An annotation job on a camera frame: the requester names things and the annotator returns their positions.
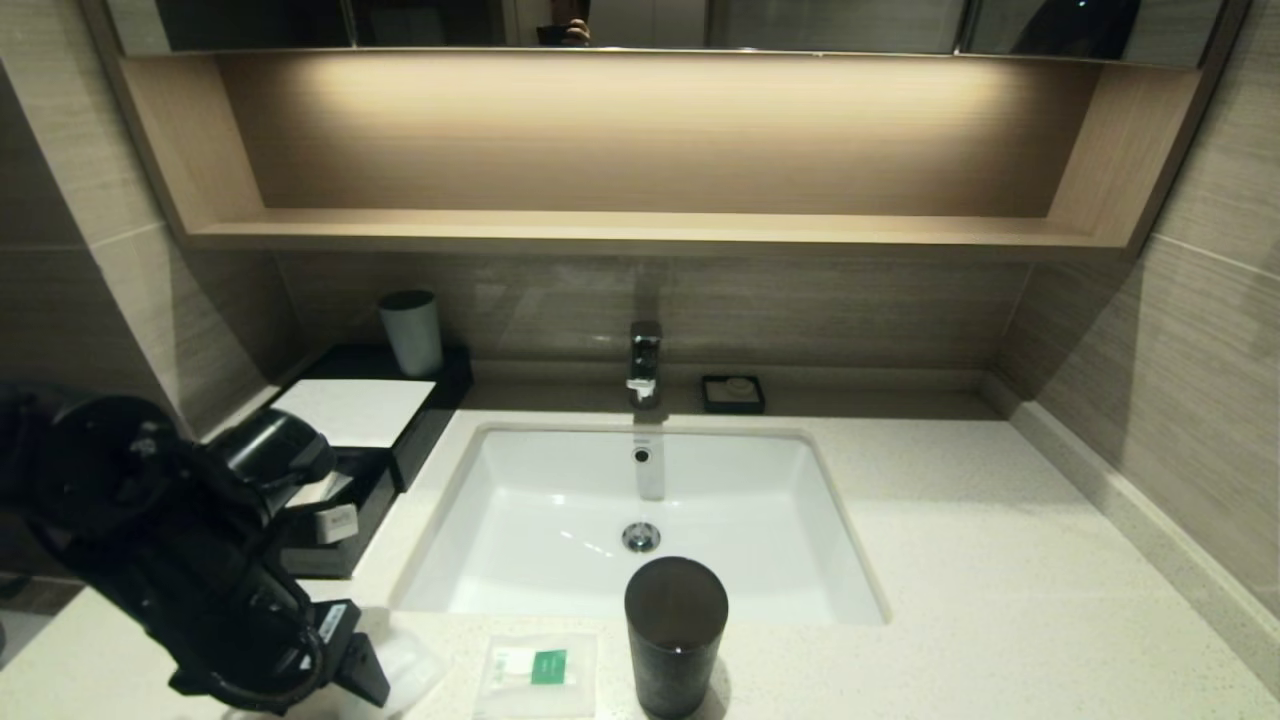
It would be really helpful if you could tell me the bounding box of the clear plastic packet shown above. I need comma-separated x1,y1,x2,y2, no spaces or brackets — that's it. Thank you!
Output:
372,625,451,717

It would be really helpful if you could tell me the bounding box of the black pull-out drawer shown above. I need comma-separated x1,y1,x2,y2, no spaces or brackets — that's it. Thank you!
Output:
278,447,401,579

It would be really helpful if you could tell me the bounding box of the black drawer box case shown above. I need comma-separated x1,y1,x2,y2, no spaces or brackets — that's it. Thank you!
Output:
290,345,476,493

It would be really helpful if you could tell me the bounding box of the white packet with green label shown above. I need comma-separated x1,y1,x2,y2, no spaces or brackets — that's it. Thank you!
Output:
473,632,599,719

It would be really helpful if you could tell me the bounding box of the white sink basin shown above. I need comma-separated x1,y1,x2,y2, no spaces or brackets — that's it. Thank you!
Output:
390,423,891,629

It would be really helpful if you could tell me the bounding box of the black cup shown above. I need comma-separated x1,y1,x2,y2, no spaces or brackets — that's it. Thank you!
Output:
624,556,729,719

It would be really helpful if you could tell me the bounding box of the white cup with dark rim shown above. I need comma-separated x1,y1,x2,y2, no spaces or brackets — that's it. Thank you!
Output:
378,290,444,379

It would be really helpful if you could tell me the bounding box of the chrome faucet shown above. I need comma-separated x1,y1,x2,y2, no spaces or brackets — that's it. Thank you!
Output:
627,321,664,411

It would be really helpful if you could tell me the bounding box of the black soap dish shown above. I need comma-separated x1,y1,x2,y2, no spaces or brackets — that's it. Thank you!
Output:
701,375,766,416

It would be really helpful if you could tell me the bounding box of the mirror cabinet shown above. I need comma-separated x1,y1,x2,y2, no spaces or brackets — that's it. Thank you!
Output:
100,0,1229,69

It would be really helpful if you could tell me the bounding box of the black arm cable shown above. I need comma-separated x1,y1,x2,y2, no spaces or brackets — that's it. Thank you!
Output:
195,640,327,714

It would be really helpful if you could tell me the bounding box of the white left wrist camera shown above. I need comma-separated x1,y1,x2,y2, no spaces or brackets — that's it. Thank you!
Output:
313,503,359,547

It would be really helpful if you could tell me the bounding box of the wooden wall shelf niche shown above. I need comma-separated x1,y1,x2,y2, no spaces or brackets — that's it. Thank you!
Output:
85,48,1251,263

